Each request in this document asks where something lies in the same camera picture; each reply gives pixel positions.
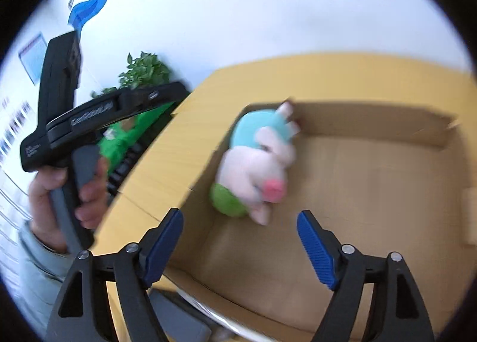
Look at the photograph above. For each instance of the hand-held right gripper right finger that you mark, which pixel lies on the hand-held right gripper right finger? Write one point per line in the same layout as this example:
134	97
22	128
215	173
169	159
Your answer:
316	249

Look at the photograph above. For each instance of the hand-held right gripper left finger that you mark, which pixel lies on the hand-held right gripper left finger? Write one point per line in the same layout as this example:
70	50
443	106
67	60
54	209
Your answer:
164	249

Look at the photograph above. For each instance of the brown cardboard box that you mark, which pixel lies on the brown cardboard box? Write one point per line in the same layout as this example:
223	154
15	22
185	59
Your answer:
372	196

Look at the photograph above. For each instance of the person's left forearm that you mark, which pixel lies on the person's left forearm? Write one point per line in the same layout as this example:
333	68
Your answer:
37	263

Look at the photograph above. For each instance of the person's left hand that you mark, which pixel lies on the person's left hand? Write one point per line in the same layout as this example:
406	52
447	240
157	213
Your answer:
41	208

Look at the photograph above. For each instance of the small potted green plant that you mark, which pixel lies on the small potted green plant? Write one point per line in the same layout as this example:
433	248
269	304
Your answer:
104	91

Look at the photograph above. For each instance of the table with green cloth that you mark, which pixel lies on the table with green cloth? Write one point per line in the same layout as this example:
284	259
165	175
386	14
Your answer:
119	140

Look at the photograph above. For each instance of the large potted green plant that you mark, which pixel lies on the large potted green plant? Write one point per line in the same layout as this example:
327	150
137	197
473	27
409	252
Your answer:
145	70

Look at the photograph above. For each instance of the wooden desk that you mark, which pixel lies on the wooden desk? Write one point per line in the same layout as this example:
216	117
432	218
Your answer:
208	111

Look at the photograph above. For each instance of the row of small wall photos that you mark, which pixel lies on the row of small wall photos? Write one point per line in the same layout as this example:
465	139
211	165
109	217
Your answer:
15	126

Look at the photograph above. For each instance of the blue wall poster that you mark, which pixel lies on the blue wall poster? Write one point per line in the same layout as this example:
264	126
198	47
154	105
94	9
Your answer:
33	57

